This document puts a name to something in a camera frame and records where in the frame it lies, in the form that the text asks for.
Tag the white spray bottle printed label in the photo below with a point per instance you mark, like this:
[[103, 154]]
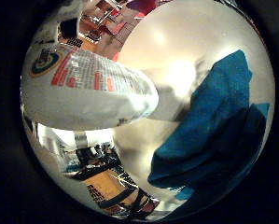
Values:
[[83, 102]]

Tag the wooden cabinet with black grille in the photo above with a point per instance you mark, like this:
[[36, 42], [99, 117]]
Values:
[[108, 183]]

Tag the blue cloth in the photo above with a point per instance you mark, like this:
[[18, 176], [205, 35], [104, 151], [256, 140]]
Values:
[[213, 124]]

